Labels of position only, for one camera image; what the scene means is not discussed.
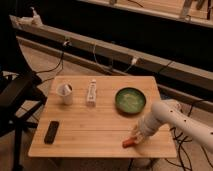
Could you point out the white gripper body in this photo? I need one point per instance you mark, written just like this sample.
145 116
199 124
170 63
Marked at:
141 131

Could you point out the red pepper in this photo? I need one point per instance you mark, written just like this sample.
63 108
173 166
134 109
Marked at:
128 143

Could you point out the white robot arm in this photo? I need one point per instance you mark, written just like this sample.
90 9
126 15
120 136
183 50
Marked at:
162 113

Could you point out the green ceramic bowl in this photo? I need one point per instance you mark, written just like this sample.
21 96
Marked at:
130 100

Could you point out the white tube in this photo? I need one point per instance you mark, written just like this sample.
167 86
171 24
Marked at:
91 94

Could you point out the wooden table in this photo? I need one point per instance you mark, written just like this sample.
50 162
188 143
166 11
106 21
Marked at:
98 132

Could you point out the white paper cup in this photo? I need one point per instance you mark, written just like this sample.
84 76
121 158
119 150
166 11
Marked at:
65 92

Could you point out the black remote control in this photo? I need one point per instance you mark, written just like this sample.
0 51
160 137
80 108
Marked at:
51 132

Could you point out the black chair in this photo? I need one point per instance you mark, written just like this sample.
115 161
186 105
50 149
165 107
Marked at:
12 97

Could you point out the white spray bottle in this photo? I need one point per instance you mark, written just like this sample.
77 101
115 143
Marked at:
34 20

